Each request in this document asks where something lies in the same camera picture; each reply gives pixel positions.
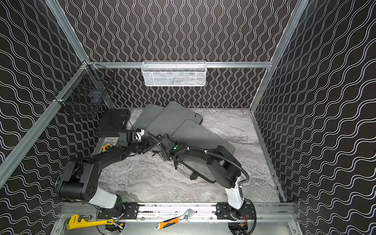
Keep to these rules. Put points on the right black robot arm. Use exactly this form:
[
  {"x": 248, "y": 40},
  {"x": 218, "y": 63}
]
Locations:
[{"x": 216, "y": 165}]

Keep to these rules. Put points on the yellow pipe wrench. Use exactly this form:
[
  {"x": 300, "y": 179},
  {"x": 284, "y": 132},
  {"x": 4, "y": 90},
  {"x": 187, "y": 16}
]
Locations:
[{"x": 78, "y": 221}]

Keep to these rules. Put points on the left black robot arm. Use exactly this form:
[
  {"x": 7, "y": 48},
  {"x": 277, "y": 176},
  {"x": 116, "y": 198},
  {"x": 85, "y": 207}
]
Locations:
[{"x": 79, "y": 180}]

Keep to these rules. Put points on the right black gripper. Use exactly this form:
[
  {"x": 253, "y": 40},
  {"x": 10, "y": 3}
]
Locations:
[{"x": 164, "y": 145}]

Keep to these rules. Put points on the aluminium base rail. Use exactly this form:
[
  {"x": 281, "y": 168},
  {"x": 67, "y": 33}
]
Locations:
[{"x": 206, "y": 212}]

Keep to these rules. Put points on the yellow tape measure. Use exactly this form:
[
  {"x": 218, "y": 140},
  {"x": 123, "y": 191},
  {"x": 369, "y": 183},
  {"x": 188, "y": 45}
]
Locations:
[{"x": 106, "y": 147}]

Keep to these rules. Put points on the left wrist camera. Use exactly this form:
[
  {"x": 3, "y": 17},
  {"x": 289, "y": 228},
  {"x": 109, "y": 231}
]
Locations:
[{"x": 139, "y": 133}]

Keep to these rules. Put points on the grey laptop bag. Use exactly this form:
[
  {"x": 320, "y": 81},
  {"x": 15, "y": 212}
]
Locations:
[
  {"x": 195, "y": 135},
  {"x": 171, "y": 118},
  {"x": 147, "y": 116}
]

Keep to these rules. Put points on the black wire basket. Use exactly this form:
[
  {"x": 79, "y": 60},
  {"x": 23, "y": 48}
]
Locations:
[{"x": 88, "y": 92}]

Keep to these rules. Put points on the black plastic tool case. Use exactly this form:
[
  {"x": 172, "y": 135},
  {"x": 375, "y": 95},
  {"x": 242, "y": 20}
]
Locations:
[{"x": 112, "y": 122}]

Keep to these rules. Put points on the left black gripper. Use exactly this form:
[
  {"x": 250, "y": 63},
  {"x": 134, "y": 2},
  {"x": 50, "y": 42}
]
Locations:
[{"x": 144, "y": 145}]

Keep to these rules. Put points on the orange adjustable wrench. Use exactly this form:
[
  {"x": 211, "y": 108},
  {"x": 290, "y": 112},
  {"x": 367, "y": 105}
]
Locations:
[{"x": 186, "y": 217}]

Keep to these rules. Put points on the white wire mesh basket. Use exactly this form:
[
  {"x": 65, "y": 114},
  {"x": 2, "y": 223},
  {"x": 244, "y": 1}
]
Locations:
[{"x": 174, "y": 73}]

